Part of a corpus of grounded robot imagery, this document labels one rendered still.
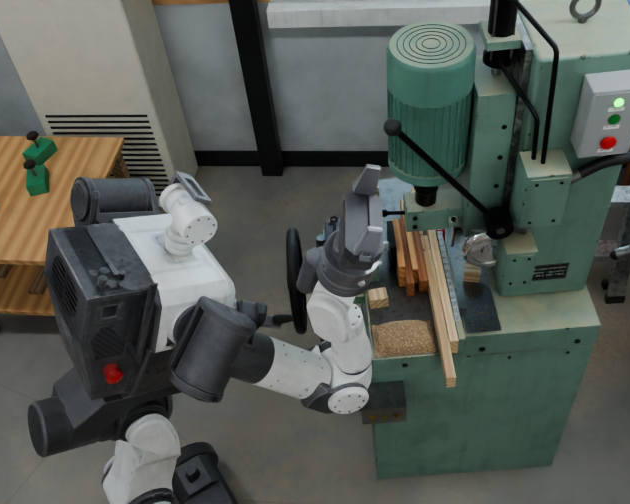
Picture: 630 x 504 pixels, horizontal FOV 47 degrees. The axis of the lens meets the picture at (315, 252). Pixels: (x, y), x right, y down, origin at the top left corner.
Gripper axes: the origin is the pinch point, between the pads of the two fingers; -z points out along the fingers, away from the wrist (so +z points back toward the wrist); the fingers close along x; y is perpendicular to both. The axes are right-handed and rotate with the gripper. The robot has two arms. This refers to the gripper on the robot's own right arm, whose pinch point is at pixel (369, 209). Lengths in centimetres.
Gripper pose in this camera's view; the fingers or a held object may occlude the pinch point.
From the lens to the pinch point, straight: 101.5
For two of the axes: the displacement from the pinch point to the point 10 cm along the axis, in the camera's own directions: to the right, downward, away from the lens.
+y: 9.9, 1.1, 1.3
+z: -1.7, 5.3, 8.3
